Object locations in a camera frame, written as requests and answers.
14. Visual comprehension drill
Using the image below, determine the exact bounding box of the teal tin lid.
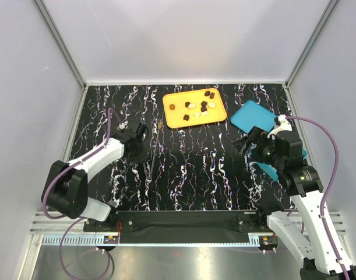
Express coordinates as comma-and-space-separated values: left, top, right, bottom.
230, 100, 277, 134

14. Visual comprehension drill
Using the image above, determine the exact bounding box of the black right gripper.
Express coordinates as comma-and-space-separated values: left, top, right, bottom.
232, 125, 284, 170

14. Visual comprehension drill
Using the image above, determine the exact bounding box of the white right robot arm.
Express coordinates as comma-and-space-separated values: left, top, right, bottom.
233, 127, 356, 279

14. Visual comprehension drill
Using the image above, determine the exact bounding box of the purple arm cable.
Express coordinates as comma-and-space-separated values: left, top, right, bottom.
285, 115, 350, 280
42, 107, 123, 278

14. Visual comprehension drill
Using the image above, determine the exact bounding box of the orange plastic tray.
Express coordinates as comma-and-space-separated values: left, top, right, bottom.
163, 88, 227, 129

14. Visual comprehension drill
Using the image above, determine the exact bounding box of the aluminium cable duct rail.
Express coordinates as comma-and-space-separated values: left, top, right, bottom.
42, 234, 119, 247

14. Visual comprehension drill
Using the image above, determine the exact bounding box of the teal tin box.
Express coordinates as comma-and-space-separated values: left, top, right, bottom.
249, 144, 307, 184

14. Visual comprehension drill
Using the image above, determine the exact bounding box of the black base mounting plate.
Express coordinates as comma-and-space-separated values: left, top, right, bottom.
83, 210, 272, 246

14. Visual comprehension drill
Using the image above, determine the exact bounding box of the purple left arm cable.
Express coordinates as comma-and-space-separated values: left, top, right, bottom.
42, 107, 123, 278

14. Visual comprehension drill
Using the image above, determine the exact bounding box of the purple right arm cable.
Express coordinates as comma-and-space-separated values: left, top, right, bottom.
285, 115, 350, 280

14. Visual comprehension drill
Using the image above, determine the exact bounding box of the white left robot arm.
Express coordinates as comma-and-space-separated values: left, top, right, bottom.
41, 121, 149, 231

